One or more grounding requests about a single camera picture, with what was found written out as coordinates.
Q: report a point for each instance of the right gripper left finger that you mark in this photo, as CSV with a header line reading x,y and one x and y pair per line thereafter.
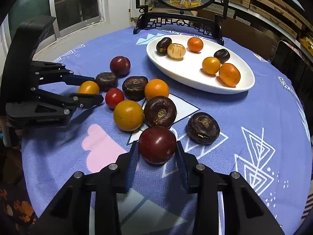
x,y
69,210

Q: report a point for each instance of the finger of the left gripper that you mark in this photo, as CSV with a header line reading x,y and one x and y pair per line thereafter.
x,y
48,104
49,72

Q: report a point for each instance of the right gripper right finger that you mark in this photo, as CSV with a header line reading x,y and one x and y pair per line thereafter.
x,y
225,202

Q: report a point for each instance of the small yellow fruit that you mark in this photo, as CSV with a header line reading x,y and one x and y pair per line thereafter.
x,y
89,87

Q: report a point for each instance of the small red tomato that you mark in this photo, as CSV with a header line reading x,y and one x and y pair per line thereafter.
x,y
113,97

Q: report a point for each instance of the large yellow orange fruit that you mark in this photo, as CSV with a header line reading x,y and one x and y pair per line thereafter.
x,y
128,115

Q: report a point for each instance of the dark red plum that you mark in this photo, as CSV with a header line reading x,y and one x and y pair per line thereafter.
x,y
157,144
120,65

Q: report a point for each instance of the orange tangerine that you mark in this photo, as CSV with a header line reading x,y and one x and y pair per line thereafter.
x,y
156,87

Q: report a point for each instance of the dark brown water chestnut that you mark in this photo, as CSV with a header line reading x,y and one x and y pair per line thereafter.
x,y
160,111

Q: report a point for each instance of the blue patterned tablecloth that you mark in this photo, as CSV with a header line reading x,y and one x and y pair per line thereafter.
x,y
264,136

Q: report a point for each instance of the dark chestnut on plate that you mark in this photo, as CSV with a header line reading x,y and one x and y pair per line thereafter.
x,y
162,45

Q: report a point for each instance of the pale peeled chestnut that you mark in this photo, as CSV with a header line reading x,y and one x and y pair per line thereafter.
x,y
176,51

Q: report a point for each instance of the white oval plate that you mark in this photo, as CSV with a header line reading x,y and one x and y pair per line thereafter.
x,y
188,70

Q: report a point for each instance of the orange tangerine plate right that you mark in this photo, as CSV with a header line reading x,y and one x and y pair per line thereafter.
x,y
229,75

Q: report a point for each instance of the orange tangerine plate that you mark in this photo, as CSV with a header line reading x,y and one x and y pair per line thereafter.
x,y
195,44
229,75

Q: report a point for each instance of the orange tangerine plate top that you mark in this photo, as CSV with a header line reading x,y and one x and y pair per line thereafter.
x,y
195,44

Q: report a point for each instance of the yellow fruit on plate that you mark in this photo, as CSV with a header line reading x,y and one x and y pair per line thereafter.
x,y
211,65

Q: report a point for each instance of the dark chestnut plate right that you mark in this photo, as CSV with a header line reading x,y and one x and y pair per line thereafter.
x,y
222,55

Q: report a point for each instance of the black chair back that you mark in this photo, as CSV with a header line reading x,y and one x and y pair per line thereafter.
x,y
290,61

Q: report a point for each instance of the round deer art screen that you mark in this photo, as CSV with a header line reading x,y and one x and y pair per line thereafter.
x,y
180,17

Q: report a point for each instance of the shelf with stacked boxes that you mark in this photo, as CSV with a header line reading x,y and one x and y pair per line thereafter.
x,y
286,17

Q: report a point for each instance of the window with white frame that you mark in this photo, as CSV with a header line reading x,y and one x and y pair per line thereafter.
x,y
70,16

